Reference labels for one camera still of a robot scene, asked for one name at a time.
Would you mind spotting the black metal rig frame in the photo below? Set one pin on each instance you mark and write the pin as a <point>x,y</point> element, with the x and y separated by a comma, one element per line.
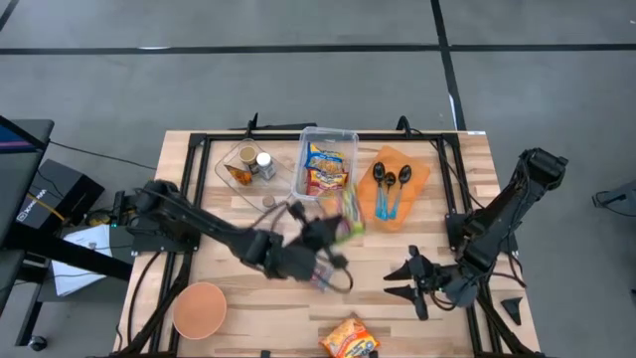
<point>223,135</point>

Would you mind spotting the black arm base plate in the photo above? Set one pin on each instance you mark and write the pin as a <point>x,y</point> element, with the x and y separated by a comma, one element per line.
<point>149,243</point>
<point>454,224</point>

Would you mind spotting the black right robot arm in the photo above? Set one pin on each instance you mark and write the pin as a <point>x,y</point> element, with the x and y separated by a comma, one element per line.
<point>502,219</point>

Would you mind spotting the orange plastic lid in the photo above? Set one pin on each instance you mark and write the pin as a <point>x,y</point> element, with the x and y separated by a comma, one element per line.
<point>417,189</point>

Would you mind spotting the orange seasoning packet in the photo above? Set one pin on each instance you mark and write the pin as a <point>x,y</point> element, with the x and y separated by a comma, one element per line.
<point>239,175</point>

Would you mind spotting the orange bowl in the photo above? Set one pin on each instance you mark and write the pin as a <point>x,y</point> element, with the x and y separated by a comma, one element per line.
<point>199,310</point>

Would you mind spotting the glass jar of brown spice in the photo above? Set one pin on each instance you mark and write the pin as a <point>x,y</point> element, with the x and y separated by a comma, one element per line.
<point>247,154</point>

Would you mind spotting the small orange spice jar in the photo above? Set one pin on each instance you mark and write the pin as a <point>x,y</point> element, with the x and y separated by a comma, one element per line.
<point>269,201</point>

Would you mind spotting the clear plastic tray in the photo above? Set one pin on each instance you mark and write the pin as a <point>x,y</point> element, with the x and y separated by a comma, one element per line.
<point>233,184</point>

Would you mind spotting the black cart frame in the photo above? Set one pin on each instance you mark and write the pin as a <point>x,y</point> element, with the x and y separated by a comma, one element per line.
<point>74,256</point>

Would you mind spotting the orange ramen packet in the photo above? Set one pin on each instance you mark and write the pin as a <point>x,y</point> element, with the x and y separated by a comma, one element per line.
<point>349,340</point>

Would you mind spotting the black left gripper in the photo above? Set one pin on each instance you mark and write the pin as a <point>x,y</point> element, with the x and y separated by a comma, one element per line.
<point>318,233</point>

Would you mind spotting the black triangular plastic piece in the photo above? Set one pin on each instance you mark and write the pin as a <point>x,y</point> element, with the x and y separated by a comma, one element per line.
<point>513,309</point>

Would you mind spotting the clear plastic container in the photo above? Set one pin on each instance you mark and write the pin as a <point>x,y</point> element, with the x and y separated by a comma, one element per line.
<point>325,134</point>

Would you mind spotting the black monitor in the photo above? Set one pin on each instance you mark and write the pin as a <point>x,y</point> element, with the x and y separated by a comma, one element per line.
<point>20,174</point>

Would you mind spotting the black computer box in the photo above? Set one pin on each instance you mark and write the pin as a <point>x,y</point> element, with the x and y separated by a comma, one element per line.
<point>59,184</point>

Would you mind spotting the blue ramen packet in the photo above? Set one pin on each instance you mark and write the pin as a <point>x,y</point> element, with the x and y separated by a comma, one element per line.
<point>325,158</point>

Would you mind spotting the white-lidded spice jar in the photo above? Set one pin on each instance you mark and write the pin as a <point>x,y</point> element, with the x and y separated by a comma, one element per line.
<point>265,163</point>

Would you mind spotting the yellow ramen packet pink band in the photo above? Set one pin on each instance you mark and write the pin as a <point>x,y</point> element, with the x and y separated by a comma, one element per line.
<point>325,181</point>

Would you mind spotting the black caster wheel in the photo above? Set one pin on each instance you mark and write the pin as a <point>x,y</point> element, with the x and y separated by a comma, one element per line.
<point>37,343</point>

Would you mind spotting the yellow ramen packet green edge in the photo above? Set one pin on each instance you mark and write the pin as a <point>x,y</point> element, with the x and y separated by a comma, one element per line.
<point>350,211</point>

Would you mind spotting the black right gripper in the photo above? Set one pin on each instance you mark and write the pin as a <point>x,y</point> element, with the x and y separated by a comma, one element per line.
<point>425,281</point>

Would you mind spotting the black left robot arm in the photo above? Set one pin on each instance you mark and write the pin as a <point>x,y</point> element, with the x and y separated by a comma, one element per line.
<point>218,229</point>

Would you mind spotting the white paper sheet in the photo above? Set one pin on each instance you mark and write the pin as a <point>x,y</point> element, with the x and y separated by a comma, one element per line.
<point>74,278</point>

